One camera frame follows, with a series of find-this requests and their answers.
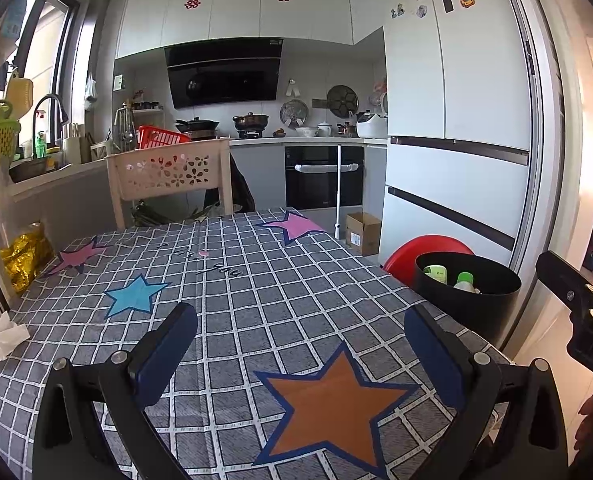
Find pale green-capped bottle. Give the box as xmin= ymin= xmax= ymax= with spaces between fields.
xmin=453 ymin=272 xmax=481 ymax=295

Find red plastic basket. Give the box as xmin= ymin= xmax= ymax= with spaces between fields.
xmin=137 ymin=125 xmax=193 ymax=150

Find black wok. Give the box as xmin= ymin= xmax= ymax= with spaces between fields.
xmin=175 ymin=117 xmax=220 ymax=132

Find black built-in oven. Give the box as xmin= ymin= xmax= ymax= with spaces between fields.
xmin=284 ymin=145 xmax=365 ymax=211

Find black range hood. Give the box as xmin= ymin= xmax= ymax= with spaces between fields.
xmin=164 ymin=37 xmax=284 ymax=109

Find black trash bin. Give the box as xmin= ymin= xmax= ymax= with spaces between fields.
xmin=414 ymin=251 xmax=522 ymax=348

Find dark perforated wall pan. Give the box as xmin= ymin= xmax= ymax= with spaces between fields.
xmin=327 ymin=85 xmax=360 ymax=119

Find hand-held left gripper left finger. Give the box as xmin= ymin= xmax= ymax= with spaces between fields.
xmin=32 ymin=302 xmax=198 ymax=480

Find red plastic stool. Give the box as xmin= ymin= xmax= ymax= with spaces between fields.
xmin=383 ymin=235 xmax=476 ymax=286

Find white upper cabinets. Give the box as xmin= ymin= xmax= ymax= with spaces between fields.
xmin=115 ymin=0 xmax=385 ymax=60

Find gold foil bag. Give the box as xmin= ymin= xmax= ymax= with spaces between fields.
xmin=0 ymin=222 xmax=54 ymax=293

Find black kitchen faucet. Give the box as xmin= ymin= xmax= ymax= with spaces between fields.
xmin=30 ymin=94 xmax=70 ymax=158

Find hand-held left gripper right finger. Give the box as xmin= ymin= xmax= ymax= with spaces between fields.
xmin=404 ymin=304 xmax=570 ymax=480

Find crumpled white tissue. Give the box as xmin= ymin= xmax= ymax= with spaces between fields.
xmin=0 ymin=311 xmax=30 ymax=372

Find cardboard box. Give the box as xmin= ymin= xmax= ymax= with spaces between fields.
xmin=345 ymin=211 xmax=382 ymax=257

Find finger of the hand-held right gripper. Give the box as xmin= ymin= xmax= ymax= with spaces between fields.
xmin=535 ymin=251 xmax=593 ymax=321

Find white rice cooker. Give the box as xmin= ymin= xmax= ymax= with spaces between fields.
xmin=355 ymin=112 xmax=390 ymax=139

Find white refrigerator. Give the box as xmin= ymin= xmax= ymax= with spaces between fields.
xmin=377 ymin=0 xmax=532 ymax=268

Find dark jacket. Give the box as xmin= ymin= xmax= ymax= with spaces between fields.
xmin=204 ymin=152 xmax=257 ymax=216

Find round metal steamer rack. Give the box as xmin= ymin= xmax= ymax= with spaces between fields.
xmin=279 ymin=100 xmax=310 ymax=128

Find dark cooking pot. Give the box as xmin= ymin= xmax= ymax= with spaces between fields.
xmin=233 ymin=113 xmax=270 ymax=132

